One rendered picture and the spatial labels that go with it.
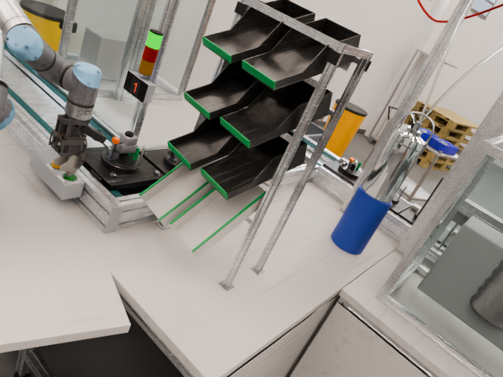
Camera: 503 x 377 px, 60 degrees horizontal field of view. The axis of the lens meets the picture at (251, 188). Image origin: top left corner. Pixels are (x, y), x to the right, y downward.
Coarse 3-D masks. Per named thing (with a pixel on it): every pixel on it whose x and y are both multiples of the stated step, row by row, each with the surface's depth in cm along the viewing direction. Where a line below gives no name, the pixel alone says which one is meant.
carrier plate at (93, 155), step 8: (88, 152) 155; (96, 152) 157; (88, 160) 150; (96, 160) 152; (144, 160) 166; (88, 168) 148; (96, 168) 147; (104, 168) 149; (144, 168) 160; (152, 168) 162; (104, 176) 145; (120, 176) 149; (128, 176) 151; (136, 176) 153; (144, 176) 156; (152, 176) 158; (160, 176) 160; (104, 184) 144; (112, 184) 143; (120, 184) 145; (128, 184) 148; (136, 184) 151; (144, 184) 154
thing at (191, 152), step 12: (204, 120) 134; (216, 120) 137; (192, 132) 134; (204, 132) 137; (216, 132) 137; (228, 132) 138; (168, 144) 130; (180, 144) 132; (192, 144) 132; (204, 144) 133; (216, 144) 133; (228, 144) 127; (180, 156) 126; (192, 156) 128; (204, 156) 128; (216, 156) 127; (192, 168) 124
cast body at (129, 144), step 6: (126, 132) 151; (132, 132) 152; (120, 138) 152; (126, 138) 150; (132, 138) 151; (120, 144) 151; (126, 144) 151; (132, 144) 153; (120, 150) 151; (126, 150) 152; (132, 150) 154
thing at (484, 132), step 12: (492, 108) 178; (492, 120) 179; (480, 132) 182; (492, 132) 180; (468, 144) 185; (480, 144) 183; (468, 156) 186; (456, 168) 190; (444, 180) 193; (444, 192) 194; (432, 204) 198; (420, 216) 201; (420, 228) 202; (408, 240) 207
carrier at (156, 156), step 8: (144, 152) 171; (152, 152) 174; (160, 152) 177; (168, 152) 174; (152, 160) 168; (160, 160) 171; (168, 160) 169; (176, 160) 170; (160, 168) 165; (168, 168) 168
